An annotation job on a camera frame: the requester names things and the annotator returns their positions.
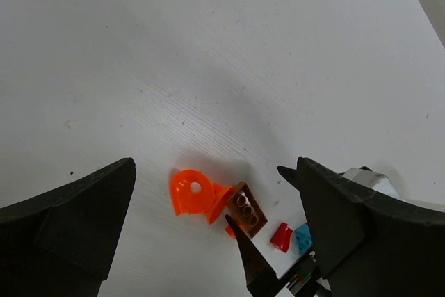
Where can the teal and red lego stack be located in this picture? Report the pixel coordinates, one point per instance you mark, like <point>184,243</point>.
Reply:
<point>303,238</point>

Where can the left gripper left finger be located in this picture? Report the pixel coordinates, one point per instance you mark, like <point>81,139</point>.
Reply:
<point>62,242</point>

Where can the brown lego brick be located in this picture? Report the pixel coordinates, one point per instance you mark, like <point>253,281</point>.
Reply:
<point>246,211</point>

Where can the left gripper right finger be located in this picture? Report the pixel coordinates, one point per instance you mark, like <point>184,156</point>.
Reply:
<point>368,243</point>

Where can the tiny orange lego stud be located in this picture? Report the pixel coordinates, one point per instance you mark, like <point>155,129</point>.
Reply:
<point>230,232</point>

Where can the orange round lego piece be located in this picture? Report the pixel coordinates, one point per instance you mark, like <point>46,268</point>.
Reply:
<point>191,192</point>

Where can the small red lego piece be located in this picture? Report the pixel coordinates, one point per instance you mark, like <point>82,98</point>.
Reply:
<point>281,239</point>

